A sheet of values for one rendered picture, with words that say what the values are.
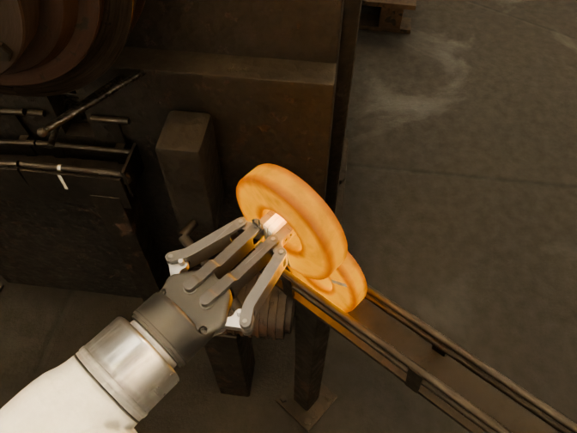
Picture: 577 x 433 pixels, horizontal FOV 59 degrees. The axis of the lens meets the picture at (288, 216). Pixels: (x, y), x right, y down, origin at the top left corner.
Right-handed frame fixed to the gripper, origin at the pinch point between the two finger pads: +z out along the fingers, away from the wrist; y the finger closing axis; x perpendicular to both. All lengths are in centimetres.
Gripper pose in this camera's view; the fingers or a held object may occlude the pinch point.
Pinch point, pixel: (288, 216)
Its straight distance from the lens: 58.8
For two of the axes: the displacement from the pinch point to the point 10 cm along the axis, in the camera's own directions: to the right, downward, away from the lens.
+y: 7.4, 5.4, -4.0
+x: -0.4, -5.6, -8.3
